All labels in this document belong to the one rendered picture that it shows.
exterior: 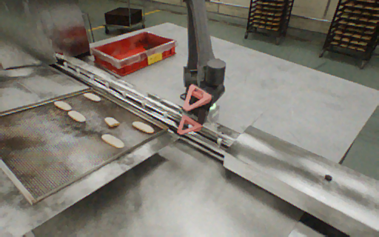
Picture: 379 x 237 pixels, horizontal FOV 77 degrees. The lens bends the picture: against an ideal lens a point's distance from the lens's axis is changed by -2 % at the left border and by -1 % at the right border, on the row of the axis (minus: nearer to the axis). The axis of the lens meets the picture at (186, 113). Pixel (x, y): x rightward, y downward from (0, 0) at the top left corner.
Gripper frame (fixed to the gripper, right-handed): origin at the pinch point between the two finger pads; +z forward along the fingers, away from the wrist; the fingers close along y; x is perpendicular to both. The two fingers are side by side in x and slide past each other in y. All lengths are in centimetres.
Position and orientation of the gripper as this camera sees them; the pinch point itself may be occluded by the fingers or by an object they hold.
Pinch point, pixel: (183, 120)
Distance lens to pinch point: 66.5
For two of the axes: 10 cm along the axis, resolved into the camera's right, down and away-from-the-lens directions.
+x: -8.2, -5.0, 2.9
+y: -1.7, 6.9, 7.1
